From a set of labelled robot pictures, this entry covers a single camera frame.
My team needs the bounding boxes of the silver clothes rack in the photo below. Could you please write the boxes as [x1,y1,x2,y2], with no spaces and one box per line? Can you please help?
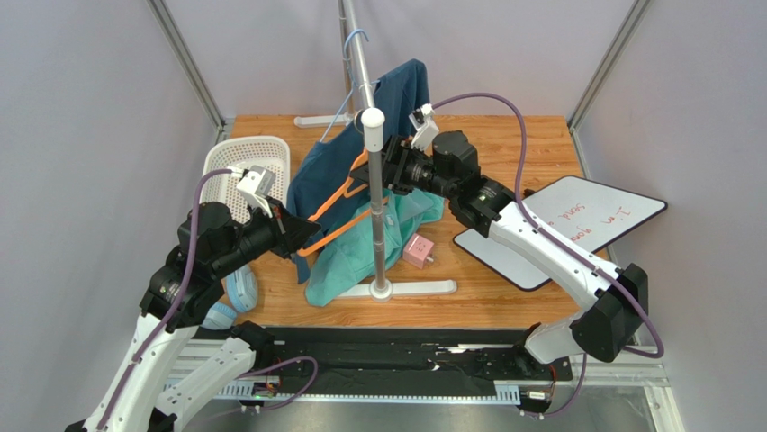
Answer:
[295,1,456,302]

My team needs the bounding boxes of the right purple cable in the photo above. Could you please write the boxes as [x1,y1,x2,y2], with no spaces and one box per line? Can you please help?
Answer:
[431,93,665,361]

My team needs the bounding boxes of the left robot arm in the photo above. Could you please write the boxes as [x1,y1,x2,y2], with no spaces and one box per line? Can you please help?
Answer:
[67,198,320,431]

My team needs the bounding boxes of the light blue wire hanger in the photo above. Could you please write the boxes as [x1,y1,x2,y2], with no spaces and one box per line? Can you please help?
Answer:
[319,29,369,144]

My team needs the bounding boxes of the teal t shirt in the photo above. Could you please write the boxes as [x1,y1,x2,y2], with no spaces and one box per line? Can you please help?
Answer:
[305,190,445,307]

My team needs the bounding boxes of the light blue headphones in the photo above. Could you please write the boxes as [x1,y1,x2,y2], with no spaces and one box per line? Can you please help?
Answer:
[202,265,258,330]

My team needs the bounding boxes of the dark blue t shirt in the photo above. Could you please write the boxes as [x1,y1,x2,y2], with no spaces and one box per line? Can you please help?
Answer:
[285,59,430,247]

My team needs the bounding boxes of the pink power adapter cube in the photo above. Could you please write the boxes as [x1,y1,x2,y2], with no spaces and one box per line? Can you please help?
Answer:
[402,233,435,269]

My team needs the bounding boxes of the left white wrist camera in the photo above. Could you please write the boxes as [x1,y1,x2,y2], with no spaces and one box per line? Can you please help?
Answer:
[230,166,276,218]

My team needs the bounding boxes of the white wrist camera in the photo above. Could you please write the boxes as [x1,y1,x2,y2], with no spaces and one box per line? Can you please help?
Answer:
[409,103,439,152]
[230,166,276,218]

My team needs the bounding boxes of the white dry erase board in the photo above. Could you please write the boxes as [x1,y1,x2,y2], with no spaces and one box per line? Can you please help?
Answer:
[454,175,668,292]

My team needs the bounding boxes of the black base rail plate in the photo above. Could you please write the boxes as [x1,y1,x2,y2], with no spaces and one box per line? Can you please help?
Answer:
[255,327,573,397]

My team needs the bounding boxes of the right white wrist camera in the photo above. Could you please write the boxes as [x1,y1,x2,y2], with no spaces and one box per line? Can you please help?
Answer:
[409,103,439,152]

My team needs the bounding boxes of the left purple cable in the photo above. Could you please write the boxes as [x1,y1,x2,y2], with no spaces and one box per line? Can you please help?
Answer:
[95,168,241,432]

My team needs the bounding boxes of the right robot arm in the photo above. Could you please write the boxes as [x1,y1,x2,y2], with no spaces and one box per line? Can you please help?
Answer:
[351,131,649,365]

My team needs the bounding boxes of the white perforated plastic basket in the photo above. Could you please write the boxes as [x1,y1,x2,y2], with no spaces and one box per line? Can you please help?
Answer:
[200,136,291,223]

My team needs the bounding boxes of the purple cable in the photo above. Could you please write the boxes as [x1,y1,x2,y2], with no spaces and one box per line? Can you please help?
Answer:
[95,168,241,432]
[431,93,665,361]

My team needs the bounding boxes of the orange plastic hanger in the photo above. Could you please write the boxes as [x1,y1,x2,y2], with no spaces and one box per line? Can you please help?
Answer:
[295,149,391,259]

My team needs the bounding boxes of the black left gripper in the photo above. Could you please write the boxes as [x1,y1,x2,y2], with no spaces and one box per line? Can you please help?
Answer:
[212,193,321,276]

